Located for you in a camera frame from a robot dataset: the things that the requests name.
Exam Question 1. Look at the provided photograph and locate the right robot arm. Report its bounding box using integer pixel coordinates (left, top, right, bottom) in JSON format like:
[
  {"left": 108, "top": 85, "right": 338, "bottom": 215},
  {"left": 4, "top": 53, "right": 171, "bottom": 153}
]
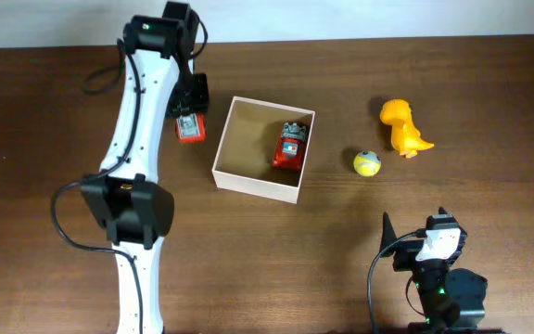
[{"left": 380, "top": 208, "right": 488, "bottom": 333}]

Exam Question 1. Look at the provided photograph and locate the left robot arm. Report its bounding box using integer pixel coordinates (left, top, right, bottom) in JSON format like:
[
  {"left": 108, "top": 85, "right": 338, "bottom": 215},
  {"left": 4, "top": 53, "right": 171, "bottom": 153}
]
[{"left": 81, "top": 1, "right": 210, "bottom": 333}]

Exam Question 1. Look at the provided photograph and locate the small red toy car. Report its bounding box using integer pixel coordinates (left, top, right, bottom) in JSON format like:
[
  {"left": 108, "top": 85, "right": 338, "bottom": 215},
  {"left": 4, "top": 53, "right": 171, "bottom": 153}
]
[{"left": 175, "top": 113, "right": 207, "bottom": 144}]

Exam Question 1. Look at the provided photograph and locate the white cardboard box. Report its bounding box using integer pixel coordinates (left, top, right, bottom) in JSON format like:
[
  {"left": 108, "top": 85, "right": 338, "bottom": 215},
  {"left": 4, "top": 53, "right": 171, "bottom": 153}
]
[{"left": 211, "top": 96, "right": 315, "bottom": 204}]

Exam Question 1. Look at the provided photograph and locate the orange toy dinosaur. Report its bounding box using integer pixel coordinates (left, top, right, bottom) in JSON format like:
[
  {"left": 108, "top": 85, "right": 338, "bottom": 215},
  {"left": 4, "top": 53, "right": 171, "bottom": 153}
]
[{"left": 379, "top": 99, "right": 435, "bottom": 159}]

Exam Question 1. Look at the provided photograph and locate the yellow grey ball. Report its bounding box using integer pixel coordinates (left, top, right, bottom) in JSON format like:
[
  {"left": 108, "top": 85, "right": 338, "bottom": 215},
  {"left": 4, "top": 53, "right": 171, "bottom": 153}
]
[{"left": 353, "top": 150, "right": 381, "bottom": 177}]

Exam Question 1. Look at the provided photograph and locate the red toy fire truck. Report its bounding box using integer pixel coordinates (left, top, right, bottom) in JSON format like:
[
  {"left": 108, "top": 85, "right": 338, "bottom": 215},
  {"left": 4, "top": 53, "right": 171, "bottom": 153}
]
[{"left": 272, "top": 122, "right": 309, "bottom": 172}]

